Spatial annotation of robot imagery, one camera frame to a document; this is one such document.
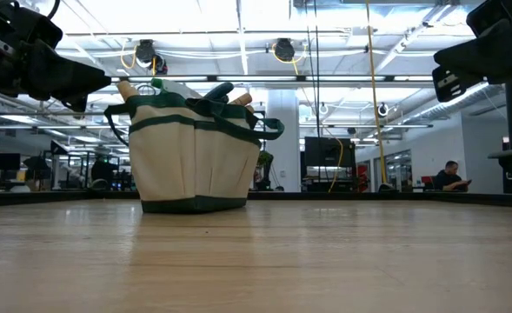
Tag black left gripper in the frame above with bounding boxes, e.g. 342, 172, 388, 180
0, 38, 112, 113

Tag wooden-handled transplanter dark blade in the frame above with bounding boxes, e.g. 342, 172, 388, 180
116, 80, 140, 103

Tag green plastic spray bottle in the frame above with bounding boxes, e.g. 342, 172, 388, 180
150, 77, 203, 100

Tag cream canvas bag green trim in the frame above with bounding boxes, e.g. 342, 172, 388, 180
103, 93, 286, 215

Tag green-handled pruning shears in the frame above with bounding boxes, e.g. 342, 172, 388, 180
202, 81, 236, 104

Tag wooden-handled hand fork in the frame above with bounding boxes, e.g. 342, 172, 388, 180
231, 92, 254, 108

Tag person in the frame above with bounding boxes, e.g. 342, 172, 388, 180
433, 159, 473, 192
90, 155, 120, 191

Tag black computer monitor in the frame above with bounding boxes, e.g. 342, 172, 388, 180
0, 151, 22, 171

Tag white building column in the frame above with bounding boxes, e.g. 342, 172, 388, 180
263, 89, 303, 192

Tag tall green indoor plant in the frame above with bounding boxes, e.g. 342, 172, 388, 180
255, 150, 275, 191

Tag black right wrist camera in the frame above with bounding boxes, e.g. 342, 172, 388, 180
466, 0, 512, 37

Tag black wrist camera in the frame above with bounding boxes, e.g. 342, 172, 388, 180
466, 0, 512, 37
0, 2, 64, 50

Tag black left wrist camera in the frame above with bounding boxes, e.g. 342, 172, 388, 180
0, 2, 64, 50

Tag black ceiling cable reel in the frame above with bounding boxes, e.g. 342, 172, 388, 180
133, 38, 170, 77
274, 37, 298, 63

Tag yellow hanging cable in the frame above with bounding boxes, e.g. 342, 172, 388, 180
365, 0, 390, 187

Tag suspended linear light rail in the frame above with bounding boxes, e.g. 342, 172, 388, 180
110, 74, 447, 84

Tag black hanging cable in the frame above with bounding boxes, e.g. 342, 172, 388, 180
305, 0, 322, 138

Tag black aluminium table frame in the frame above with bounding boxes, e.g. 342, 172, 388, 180
0, 190, 512, 209

